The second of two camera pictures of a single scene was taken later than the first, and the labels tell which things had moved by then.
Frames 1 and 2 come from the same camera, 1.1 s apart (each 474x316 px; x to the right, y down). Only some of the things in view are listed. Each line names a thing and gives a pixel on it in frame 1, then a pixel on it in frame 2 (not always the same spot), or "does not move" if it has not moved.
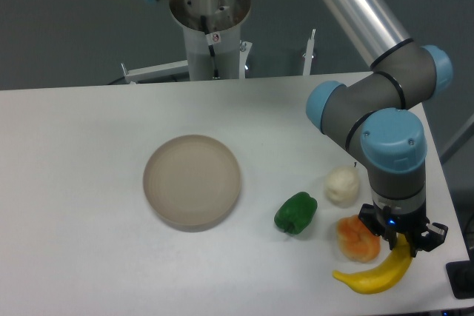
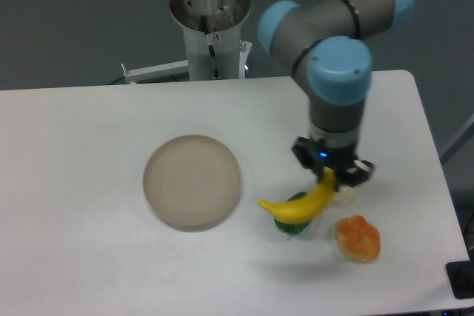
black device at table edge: x=461 y=276 does not move
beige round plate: x=191 y=183 does not move
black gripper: x=381 y=222 -> x=339 y=158
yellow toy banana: x=384 y=277 -> x=308 y=205
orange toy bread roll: x=358 y=242 does not move
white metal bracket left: x=156 y=72 does not move
